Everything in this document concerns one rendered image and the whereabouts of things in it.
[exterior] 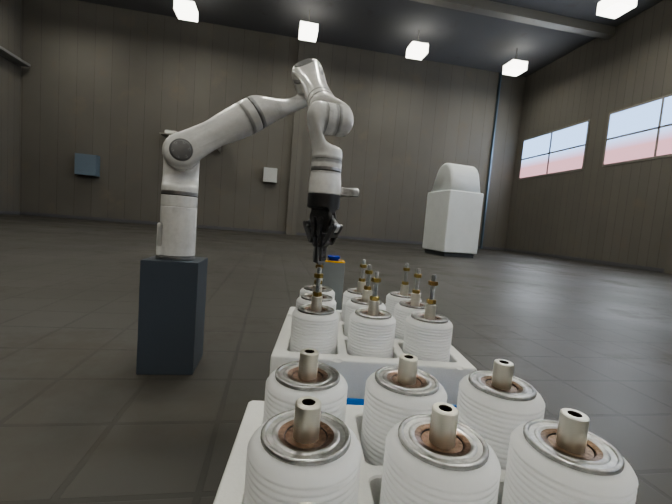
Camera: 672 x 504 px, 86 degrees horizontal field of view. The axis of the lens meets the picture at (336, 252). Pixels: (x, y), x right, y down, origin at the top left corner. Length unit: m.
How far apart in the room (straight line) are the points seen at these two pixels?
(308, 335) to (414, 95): 11.18
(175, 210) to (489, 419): 0.84
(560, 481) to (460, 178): 6.65
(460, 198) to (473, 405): 6.40
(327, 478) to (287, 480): 0.03
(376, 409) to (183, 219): 0.75
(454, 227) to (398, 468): 6.48
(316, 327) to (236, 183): 9.83
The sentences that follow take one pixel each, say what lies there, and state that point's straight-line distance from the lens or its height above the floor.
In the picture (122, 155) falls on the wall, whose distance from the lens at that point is 11.18.
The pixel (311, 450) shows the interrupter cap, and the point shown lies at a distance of 0.32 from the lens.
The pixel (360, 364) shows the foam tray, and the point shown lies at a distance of 0.70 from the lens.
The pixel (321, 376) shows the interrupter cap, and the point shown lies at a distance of 0.45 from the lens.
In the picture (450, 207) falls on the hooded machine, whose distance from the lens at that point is 6.70.
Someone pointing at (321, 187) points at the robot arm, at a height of 0.51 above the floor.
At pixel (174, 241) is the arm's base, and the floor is 0.35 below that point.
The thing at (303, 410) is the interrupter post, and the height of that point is 0.28.
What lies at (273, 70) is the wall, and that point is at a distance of 11.12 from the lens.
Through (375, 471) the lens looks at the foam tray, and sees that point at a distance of 0.44.
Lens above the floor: 0.43
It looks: 5 degrees down
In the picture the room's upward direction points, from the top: 5 degrees clockwise
